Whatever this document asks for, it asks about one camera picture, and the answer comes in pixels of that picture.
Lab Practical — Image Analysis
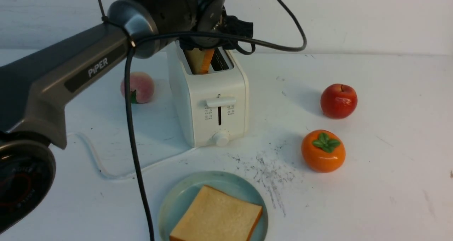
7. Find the light blue plate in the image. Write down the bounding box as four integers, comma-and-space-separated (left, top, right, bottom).
156, 171, 269, 241

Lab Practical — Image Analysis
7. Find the pink peach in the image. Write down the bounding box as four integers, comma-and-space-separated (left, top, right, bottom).
130, 71, 155, 104

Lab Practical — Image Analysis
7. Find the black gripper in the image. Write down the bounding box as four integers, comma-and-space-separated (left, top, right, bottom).
179, 0, 254, 55

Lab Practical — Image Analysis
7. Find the white power cord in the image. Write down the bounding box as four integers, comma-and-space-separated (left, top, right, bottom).
65, 132, 199, 180

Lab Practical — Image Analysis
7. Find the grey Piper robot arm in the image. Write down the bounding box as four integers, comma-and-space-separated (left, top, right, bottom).
0, 0, 253, 233

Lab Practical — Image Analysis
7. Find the toast slice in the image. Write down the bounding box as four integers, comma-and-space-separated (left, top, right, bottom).
183, 48, 215, 75
169, 185, 263, 241

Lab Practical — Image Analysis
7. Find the orange persimmon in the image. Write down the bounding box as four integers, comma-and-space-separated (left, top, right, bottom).
301, 130, 346, 173

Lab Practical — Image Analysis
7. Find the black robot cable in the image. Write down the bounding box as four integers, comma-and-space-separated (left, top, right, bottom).
94, 0, 307, 241

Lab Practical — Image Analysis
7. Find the white two-slot toaster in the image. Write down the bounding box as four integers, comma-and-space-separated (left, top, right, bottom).
167, 42, 250, 148

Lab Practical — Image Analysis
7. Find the red apple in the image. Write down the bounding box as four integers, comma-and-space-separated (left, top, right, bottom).
320, 84, 358, 119

